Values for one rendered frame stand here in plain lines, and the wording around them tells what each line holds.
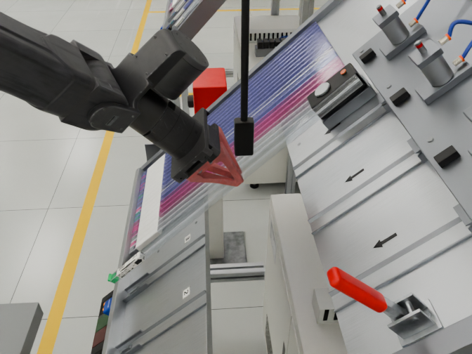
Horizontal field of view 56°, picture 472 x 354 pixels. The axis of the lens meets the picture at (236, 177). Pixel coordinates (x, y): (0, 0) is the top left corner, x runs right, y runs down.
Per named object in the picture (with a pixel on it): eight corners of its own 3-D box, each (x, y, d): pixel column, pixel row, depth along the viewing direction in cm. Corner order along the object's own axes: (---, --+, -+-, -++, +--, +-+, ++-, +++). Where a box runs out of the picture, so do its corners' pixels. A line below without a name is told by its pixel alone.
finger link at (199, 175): (253, 149, 65) (207, 111, 61) (260, 179, 60) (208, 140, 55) (222, 175, 68) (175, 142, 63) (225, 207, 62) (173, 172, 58)
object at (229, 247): (186, 280, 170) (166, 96, 123) (187, 235, 189) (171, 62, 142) (248, 277, 171) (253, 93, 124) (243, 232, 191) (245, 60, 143)
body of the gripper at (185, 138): (213, 114, 62) (172, 81, 59) (216, 156, 54) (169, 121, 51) (182, 142, 65) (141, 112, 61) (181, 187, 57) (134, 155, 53)
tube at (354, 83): (114, 284, 74) (109, 282, 74) (115, 277, 75) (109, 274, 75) (363, 84, 55) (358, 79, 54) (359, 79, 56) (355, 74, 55)
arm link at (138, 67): (53, 67, 49) (83, 126, 46) (116, -12, 45) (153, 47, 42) (129, 91, 59) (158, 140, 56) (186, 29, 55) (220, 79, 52)
